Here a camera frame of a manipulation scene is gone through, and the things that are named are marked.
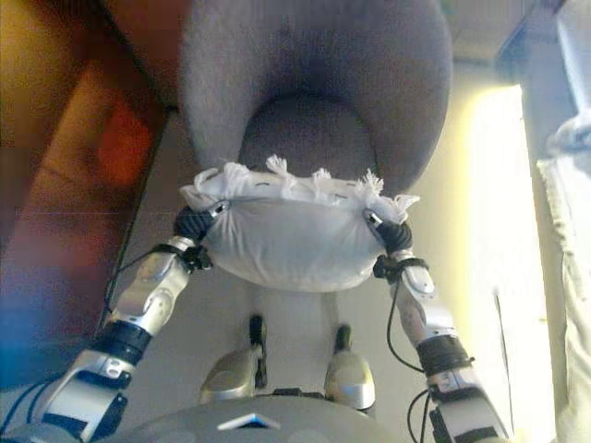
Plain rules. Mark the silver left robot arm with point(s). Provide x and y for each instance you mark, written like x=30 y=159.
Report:
x=148 y=295

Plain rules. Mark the grey fabric armchair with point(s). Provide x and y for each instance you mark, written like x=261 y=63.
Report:
x=314 y=55

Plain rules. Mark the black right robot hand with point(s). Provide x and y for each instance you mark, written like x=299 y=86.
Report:
x=398 y=235

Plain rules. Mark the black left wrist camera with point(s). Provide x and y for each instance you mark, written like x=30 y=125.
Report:
x=198 y=258

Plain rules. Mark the silver right robot leg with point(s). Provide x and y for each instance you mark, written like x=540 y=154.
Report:
x=348 y=374

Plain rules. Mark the white fringed cushion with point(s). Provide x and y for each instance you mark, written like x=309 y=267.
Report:
x=295 y=240

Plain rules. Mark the beige upholstered bed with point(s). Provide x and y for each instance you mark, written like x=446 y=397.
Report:
x=540 y=69

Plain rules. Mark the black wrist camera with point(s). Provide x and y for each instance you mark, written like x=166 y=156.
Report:
x=198 y=258
x=385 y=267

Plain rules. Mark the glossy dark cabinet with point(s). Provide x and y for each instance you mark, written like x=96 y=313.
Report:
x=69 y=161

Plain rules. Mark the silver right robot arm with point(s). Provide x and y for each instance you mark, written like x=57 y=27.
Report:
x=429 y=318

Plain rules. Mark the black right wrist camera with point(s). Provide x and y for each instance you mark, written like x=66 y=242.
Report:
x=385 y=267

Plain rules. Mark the white duvet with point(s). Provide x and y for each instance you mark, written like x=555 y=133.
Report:
x=572 y=134

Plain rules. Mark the grey robot torso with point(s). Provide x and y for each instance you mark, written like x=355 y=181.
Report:
x=208 y=429

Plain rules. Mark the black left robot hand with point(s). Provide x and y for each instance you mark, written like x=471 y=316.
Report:
x=194 y=223

